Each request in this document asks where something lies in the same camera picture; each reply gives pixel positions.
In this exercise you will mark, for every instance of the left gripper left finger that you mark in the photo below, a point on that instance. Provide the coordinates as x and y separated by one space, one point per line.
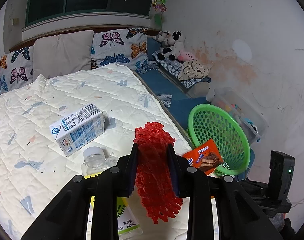
66 216

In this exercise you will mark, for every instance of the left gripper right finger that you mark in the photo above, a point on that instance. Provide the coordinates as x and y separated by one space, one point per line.
239 217

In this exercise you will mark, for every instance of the lime juice bottle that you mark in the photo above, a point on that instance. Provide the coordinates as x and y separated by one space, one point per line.
116 181

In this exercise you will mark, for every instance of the orange snack wrapper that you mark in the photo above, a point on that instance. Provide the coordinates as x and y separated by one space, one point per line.
206 157

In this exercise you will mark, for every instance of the white blue milk carton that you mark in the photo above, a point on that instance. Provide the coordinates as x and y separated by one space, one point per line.
77 129

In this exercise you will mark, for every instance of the red foam fruit net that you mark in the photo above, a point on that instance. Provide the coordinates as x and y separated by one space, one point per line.
153 182

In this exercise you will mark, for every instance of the right grey gloved hand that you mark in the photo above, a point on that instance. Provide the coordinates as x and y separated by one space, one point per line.
278 221

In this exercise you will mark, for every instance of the clear plastic storage box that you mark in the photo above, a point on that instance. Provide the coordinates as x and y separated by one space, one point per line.
251 121

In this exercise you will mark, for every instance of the green plastic basket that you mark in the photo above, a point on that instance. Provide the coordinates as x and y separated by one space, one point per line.
211 122

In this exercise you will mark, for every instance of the spotted cream cloth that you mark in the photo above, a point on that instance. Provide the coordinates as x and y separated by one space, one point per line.
193 69

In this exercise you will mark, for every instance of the left butterfly pillow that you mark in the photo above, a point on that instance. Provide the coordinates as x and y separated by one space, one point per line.
16 69

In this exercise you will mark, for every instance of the butterfly pillow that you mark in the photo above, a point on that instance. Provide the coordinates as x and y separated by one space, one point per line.
121 46
16 69

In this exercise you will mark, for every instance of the grey pillow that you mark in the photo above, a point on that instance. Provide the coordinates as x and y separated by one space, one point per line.
62 54

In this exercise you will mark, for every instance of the blue patterned folded blanket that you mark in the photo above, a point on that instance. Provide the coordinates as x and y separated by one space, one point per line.
172 69

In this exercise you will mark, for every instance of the pink plush toy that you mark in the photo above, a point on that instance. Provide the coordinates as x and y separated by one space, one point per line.
185 56

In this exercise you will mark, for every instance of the right butterfly pillow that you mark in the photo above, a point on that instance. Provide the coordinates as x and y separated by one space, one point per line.
121 46

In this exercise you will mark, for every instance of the cow plush toy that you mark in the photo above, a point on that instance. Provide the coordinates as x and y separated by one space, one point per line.
171 44

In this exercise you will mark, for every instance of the paper flower decoration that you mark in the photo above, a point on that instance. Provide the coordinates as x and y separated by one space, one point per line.
160 8

